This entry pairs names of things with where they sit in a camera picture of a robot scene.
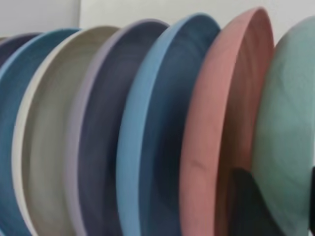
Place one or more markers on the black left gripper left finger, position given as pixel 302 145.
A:
pixel 248 209

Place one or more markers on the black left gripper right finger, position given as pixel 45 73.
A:
pixel 313 196

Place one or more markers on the green round plate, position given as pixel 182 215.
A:
pixel 288 110

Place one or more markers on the pink round plate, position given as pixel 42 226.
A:
pixel 201 123

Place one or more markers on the blue round plate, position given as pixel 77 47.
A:
pixel 137 123
pixel 9 110

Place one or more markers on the purple round plate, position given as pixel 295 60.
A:
pixel 12 46
pixel 103 123

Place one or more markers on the beige round plate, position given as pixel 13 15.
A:
pixel 49 123

